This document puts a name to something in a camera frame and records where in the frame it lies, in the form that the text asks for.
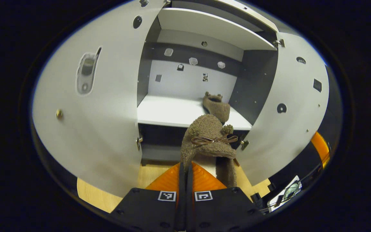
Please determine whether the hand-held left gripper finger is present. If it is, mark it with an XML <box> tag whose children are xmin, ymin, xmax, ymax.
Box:
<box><xmin>186</xmin><ymin>161</ymin><xmax>263</xmax><ymax>231</ymax></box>
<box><xmin>110</xmin><ymin>162</ymin><xmax>186</xmax><ymax>231</ymax></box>

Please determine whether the brown fuzzy shoe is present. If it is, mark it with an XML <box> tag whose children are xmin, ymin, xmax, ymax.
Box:
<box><xmin>203</xmin><ymin>92</ymin><xmax>231</xmax><ymax>125</ymax></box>
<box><xmin>180</xmin><ymin>114</ymin><xmax>238</xmax><ymax>188</ymax></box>

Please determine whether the white cabinet shelf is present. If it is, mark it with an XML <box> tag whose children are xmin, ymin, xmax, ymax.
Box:
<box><xmin>157</xmin><ymin>8</ymin><xmax>277</xmax><ymax>51</ymax></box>

